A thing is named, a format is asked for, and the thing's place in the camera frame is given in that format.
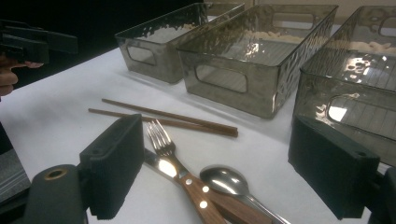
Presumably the brown wooden chopstick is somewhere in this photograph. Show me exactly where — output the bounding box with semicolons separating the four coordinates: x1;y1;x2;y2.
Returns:
101;98;238;133
88;107;239;138

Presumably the fork with wooden handle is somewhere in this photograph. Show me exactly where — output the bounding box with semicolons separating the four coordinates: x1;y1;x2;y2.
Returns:
145;119;228;224

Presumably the metal spoon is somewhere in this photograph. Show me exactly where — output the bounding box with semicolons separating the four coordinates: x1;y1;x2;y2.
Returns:
199;164;292;224

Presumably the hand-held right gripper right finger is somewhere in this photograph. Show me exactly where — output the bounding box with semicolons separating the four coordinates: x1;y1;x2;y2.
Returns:
288;115;381;220

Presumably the smoky clear plastic bin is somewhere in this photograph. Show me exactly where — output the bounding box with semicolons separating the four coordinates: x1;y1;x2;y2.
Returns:
292;5;396;167
114;2;246;85
177;4;339;119

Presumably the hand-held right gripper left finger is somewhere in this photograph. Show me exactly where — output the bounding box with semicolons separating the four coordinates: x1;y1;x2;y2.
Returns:
78;113;146;220

